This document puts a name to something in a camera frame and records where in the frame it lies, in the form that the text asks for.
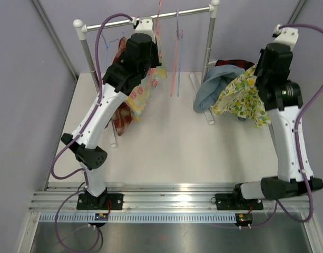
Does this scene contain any white plastic perforated basket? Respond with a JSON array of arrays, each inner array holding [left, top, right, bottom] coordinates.
[[200, 63, 233, 111]]

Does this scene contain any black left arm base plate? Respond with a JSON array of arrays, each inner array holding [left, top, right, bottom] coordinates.
[[76, 192, 124, 211]]

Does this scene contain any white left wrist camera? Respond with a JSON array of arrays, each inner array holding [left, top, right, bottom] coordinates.
[[131, 16, 156, 44]]

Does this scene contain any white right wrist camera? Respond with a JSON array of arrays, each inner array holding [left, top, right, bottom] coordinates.
[[272, 24, 299, 51]]

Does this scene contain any white slotted cable duct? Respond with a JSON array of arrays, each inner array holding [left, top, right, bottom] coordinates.
[[40, 212, 236, 223]]

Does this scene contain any aluminium mounting rail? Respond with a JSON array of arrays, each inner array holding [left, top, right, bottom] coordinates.
[[28, 182, 315, 213]]

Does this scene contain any white metal clothes rack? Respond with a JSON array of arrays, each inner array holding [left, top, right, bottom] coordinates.
[[73, 0, 221, 149]]

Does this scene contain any red beige checked garment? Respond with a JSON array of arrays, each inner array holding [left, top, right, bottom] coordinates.
[[111, 37, 133, 136]]

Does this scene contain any pink wire hanger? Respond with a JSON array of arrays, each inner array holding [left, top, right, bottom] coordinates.
[[170, 38, 183, 97]]

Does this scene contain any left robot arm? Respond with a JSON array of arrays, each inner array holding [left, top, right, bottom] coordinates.
[[61, 33, 161, 210]]

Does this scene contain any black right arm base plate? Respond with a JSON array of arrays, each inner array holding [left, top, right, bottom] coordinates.
[[210, 193, 249, 210]]

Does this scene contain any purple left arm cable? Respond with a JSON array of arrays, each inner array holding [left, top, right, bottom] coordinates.
[[50, 14, 137, 250]]

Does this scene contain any pastel tie-dye garment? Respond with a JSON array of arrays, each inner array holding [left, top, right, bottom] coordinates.
[[125, 32, 167, 122]]

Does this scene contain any red black plaid skirt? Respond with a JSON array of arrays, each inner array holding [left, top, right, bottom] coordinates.
[[215, 59, 254, 70]]

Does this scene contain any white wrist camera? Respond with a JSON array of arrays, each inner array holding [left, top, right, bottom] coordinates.
[[131, 16, 156, 44], [272, 24, 299, 51]]

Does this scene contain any yellow green floral garment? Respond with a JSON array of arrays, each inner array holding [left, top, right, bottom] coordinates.
[[211, 65, 271, 128]]

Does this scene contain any light blue denim garment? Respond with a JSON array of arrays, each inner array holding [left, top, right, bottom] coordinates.
[[193, 64, 245, 113]]

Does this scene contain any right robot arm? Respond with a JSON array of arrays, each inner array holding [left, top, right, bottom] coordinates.
[[233, 43, 323, 200]]

